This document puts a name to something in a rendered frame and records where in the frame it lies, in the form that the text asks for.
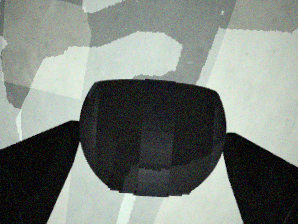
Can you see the dark grey controller unit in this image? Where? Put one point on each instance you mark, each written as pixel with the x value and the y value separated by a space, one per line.
pixel 149 137

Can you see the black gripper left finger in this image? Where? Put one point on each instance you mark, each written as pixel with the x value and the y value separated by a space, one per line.
pixel 33 172

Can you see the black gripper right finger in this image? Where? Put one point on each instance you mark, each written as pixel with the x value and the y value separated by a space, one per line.
pixel 264 185

